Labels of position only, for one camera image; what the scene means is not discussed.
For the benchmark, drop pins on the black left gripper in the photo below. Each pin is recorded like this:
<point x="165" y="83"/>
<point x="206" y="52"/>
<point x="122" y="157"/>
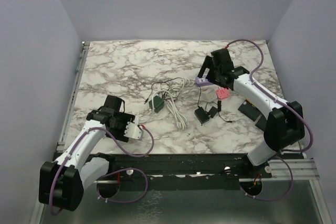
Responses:
<point x="126" y="117"/>

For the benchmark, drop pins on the black mounting base rail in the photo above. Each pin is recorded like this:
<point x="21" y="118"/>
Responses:
<point x="178" y="172"/>

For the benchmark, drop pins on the black power adapter brick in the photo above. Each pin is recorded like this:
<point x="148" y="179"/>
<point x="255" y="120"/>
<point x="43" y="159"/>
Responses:
<point x="201" y="115"/>

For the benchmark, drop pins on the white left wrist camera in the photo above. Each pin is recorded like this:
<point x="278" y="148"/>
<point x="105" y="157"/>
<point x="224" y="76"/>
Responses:
<point x="133" y="131"/>

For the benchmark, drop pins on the purple power strip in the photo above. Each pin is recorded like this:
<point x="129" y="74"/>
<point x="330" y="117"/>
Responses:
<point x="202" y="81"/>

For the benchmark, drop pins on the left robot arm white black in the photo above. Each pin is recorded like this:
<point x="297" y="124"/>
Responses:
<point x="63" y="181"/>

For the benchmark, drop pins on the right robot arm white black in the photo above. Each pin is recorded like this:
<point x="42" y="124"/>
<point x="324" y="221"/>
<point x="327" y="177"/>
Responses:
<point x="284" y="125"/>

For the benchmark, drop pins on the aluminium frame left rail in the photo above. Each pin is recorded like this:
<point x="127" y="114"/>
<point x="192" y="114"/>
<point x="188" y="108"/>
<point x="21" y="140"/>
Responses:
<point x="78" y="74"/>

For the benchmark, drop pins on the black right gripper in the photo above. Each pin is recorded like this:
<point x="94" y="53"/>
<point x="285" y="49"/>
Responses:
<point x="207" y="64"/>

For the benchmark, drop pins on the black mat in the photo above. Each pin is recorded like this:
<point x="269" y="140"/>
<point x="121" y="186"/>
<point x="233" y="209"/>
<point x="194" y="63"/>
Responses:
<point x="254" y="114"/>

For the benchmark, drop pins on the pink plug adapter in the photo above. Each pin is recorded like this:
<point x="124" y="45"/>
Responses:
<point x="222" y="93"/>

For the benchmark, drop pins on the dark green charger block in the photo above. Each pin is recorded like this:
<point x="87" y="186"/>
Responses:
<point x="157" y="104"/>

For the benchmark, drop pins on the white cube socket adapter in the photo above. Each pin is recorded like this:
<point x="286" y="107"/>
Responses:
<point x="209" y="95"/>

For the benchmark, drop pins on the small black adapter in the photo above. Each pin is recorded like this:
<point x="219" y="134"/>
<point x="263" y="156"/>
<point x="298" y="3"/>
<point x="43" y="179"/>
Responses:
<point x="212" y="112"/>

